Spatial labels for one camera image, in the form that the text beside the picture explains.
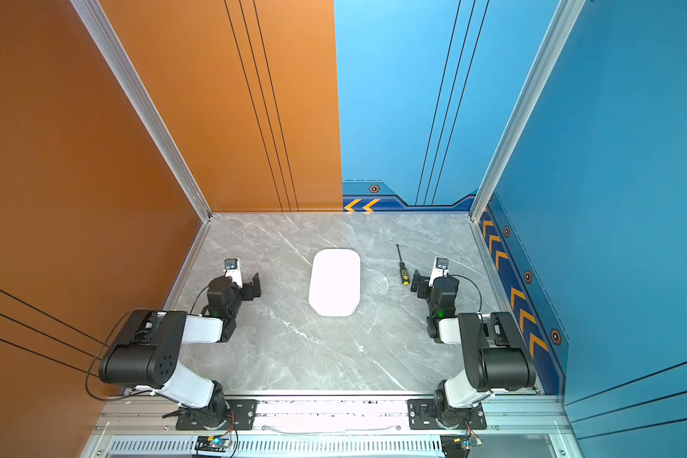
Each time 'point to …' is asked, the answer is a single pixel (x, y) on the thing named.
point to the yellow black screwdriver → (404, 273)
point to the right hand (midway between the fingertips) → (433, 272)
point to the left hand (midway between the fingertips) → (244, 270)
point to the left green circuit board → (211, 443)
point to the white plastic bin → (335, 282)
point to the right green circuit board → (457, 446)
